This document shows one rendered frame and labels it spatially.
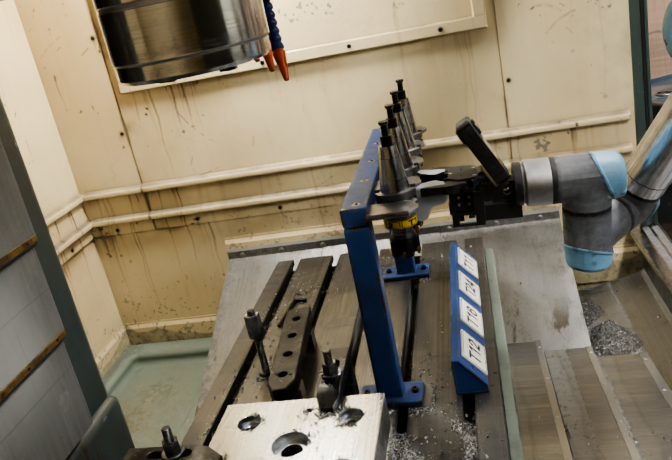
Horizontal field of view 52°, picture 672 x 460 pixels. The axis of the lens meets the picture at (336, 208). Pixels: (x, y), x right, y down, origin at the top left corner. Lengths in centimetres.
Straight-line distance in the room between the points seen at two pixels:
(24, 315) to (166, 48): 61
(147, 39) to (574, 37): 123
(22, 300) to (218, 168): 84
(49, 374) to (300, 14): 99
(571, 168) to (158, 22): 69
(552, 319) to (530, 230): 28
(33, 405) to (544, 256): 116
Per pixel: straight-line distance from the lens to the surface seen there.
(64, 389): 124
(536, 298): 166
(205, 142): 185
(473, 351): 113
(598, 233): 115
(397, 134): 110
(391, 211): 95
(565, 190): 111
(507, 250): 175
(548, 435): 123
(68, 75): 196
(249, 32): 67
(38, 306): 118
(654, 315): 174
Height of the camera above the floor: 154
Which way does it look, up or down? 19 degrees down
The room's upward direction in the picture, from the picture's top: 12 degrees counter-clockwise
